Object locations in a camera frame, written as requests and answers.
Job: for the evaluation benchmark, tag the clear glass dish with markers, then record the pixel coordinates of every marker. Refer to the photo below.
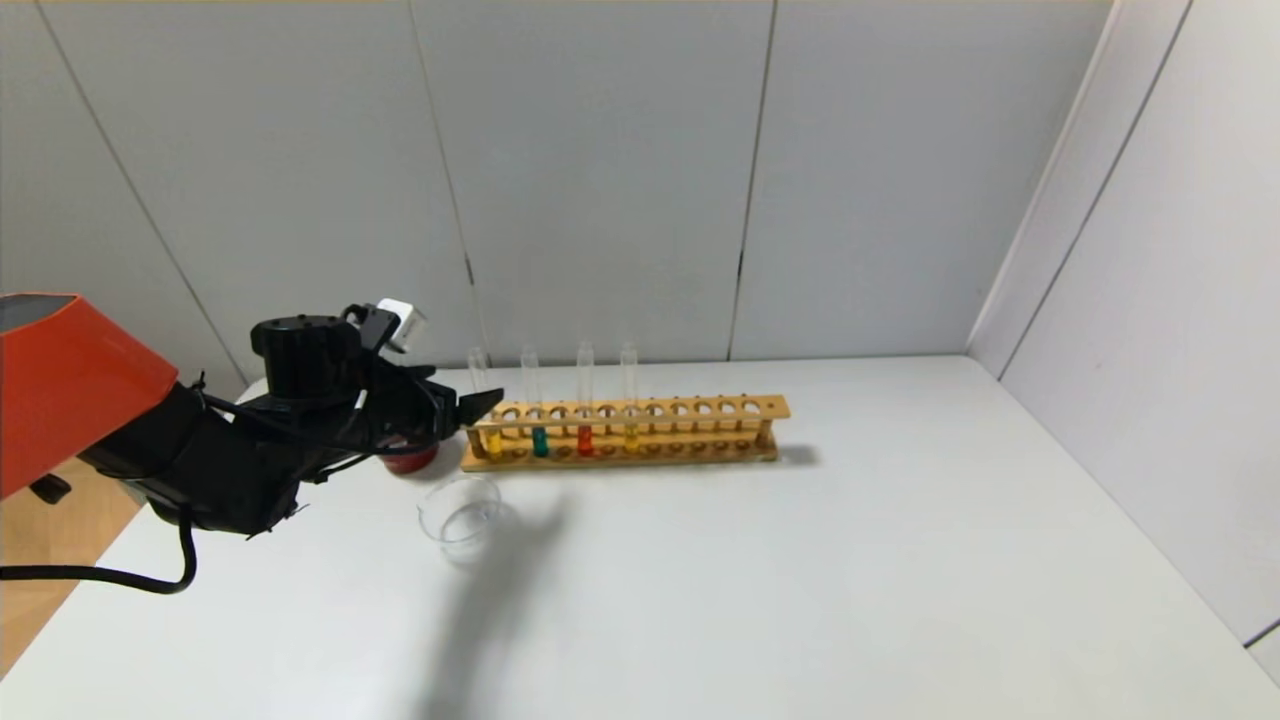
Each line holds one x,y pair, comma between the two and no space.
465,520

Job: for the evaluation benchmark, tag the test tube with blue pigment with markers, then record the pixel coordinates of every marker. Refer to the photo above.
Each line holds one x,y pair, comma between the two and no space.
540,442

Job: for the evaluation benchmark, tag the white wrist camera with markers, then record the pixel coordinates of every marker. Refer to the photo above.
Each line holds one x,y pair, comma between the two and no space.
405,322

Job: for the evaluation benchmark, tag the test tube with amber pigment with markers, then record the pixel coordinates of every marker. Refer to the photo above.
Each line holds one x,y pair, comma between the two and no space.
631,437

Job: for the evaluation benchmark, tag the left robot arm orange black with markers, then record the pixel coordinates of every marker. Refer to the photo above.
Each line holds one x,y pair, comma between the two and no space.
100,380

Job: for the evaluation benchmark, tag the dark red plastic cup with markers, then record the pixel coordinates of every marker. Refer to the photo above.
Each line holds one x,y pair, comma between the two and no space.
410,460

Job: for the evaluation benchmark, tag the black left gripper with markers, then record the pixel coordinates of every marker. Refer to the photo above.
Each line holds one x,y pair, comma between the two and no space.
447,408

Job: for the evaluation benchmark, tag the test tube with yellow pigment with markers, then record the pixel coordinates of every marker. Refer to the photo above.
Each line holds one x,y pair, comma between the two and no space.
493,442

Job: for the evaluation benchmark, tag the wooden test tube rack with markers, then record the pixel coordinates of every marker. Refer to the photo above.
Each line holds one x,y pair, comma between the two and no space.
700,457

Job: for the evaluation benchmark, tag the test tube with red pigment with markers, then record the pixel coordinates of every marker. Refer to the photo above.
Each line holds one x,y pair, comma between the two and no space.
585,441

